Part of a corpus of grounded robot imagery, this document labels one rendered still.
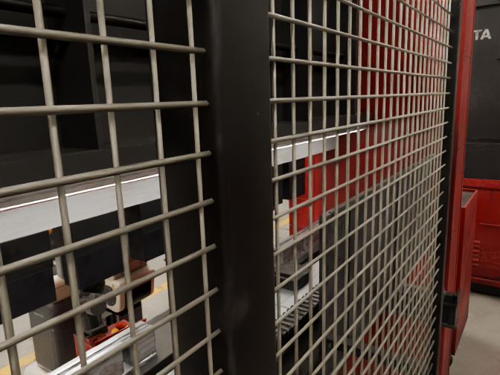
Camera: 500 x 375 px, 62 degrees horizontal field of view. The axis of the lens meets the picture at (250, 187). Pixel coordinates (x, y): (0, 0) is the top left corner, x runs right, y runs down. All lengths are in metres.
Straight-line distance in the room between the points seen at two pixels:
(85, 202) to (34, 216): 0.12
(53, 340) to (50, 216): 1.38
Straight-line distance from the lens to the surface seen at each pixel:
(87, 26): 0.85
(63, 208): 0.17
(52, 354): 2.40
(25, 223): 0.98
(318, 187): 2.28
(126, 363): 1.32
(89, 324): 1.63
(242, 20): 0.23
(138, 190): 1.14
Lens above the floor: 1.60
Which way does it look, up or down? 12 degrees down
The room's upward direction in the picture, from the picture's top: 2 degrees counter-clockwise
